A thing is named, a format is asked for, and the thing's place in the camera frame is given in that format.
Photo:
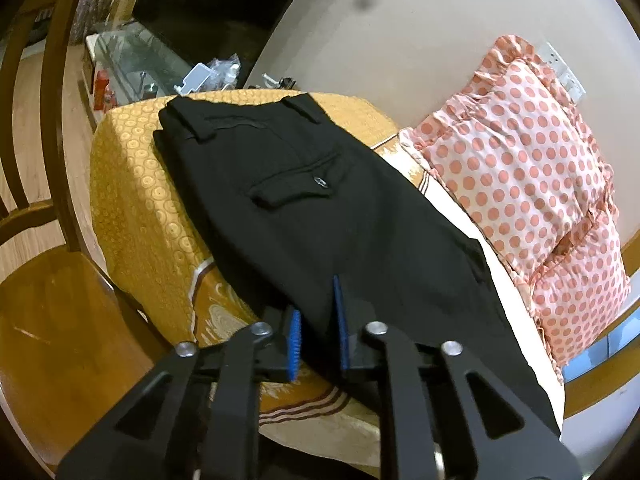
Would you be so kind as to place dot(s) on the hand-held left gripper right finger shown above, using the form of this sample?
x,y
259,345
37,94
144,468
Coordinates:
x,y
343,330

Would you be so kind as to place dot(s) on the clear plastic bag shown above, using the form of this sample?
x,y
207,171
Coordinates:
x,y
224,71

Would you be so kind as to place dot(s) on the black pants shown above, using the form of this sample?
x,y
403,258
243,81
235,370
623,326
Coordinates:
x,y
320,220

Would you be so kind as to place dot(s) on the white wall socket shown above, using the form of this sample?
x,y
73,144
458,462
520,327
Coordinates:
x,y
565,71

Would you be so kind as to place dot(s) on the wooden chair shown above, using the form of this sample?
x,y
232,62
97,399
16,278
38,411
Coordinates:
x,y
50,210

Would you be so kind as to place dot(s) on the black television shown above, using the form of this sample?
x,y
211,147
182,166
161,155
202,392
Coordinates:
x,y
210,5

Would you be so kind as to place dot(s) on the yellow patterned bed cover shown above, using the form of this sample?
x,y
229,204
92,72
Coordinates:
x,y
150,220

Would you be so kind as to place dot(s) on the pink polka dot pillow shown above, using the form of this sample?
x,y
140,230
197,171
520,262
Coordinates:
x,y
530,185

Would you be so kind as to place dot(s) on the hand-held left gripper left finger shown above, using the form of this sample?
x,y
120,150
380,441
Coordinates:
x,y
292,345

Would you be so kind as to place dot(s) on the white plastic device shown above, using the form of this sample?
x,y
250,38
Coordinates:
x,y
195,81

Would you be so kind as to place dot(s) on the red bottle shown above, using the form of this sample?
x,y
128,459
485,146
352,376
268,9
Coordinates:
x,y
102,91

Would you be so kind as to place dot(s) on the glass tv stand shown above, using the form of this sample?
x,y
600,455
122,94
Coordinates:
x,y
131,67

